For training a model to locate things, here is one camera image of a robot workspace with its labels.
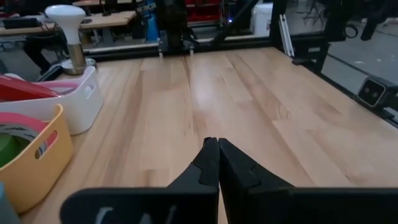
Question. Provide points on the wooden desk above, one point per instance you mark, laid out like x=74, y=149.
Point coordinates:
x=109, y=20

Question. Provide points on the black table-level camera box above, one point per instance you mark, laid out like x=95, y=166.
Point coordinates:
x=371, y=91

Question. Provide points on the white mushroom lamp metal base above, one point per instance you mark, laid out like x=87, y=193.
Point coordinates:
x=65, y=18

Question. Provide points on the teal plastic bin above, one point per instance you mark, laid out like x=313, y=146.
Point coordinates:
x=6, y=208

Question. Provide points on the silver aluminium bar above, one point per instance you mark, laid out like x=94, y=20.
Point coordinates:
x=286, y=37

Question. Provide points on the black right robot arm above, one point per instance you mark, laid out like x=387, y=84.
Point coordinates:
x=172, y=25

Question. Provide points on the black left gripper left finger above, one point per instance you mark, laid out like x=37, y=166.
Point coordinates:
x=186, y=205

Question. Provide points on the black desk device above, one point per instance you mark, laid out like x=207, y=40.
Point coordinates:
x=18, y=23

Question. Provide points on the blue drum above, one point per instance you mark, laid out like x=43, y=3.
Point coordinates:
x=152, y=25

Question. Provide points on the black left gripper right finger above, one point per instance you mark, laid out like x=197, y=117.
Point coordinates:
x=264, y=205

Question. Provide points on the white plastic bin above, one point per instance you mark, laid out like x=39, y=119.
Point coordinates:
x=77, y=109

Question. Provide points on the pink tape roll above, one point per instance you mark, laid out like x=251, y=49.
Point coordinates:
x=18, y=118

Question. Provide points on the black aluminium table frame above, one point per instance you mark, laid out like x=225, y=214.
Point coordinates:
x=278, y=18

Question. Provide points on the neighbouring black robot station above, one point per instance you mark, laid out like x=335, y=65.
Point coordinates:
x=335, y=21

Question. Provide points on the white floor container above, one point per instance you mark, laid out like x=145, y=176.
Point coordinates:
x=262, y=18

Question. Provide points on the green tape roll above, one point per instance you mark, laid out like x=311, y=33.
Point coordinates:
x=9, y=149

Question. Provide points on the yellow plastic bin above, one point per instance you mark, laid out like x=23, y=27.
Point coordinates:
x=31, y=180

